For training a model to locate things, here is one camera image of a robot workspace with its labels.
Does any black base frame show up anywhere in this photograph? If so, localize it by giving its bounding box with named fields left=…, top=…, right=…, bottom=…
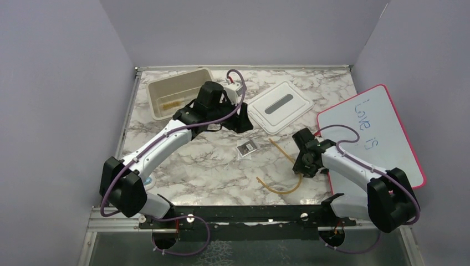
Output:
left=139, top=204, right=356, bottom=242

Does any white plastic lid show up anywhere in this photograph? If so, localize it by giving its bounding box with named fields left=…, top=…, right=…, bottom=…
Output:
left=248, top=81, right=313, bottom=135

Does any pink framed whiteboard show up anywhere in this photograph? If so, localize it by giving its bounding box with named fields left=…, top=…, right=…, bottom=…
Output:
left=316, top=84, right=426, bottom=189

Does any beige plastic bin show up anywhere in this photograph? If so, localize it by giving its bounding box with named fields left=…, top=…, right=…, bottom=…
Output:
left=146, top=68, right=213, bottom=121

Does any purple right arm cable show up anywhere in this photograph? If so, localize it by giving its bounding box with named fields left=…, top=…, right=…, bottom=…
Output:
left=314, top=124, right=422, bottom=255

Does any yellow rubber tube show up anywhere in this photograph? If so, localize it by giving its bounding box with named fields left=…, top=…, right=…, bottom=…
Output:
left=256, top=138, right=303, bottom=195

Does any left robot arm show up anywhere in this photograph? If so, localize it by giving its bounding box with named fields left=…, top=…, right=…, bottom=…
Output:
left=99, top=81, right=253, bottom=228

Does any blue item in bag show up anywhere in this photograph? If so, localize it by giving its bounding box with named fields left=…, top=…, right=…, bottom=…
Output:
left=144, top=176, right=155, bottom=188

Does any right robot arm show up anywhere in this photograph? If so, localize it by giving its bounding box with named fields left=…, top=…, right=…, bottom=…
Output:
left=292, top=128, right=421, bottom=233

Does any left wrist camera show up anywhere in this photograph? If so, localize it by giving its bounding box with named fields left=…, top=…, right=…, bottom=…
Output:
left=224, top=82, right=243, bottom=105

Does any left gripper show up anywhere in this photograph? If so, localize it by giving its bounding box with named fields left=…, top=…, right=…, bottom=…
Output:
left=207, top=94, right=253, bottom=132

